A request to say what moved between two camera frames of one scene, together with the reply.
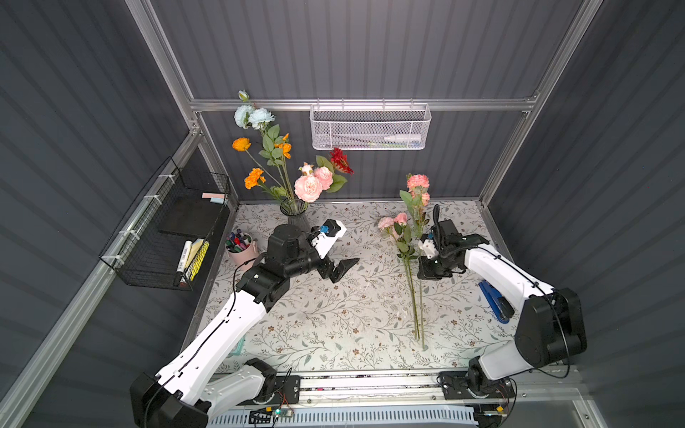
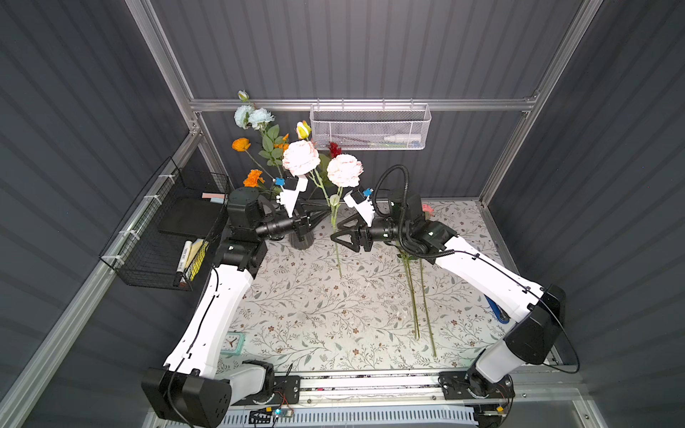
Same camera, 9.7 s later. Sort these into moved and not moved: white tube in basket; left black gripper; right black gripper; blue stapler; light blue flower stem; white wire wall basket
Moved: right black gripper; left black gripper
Not moved: light blue flower stem; blue stapler; white tube in basket; white wire wall basket
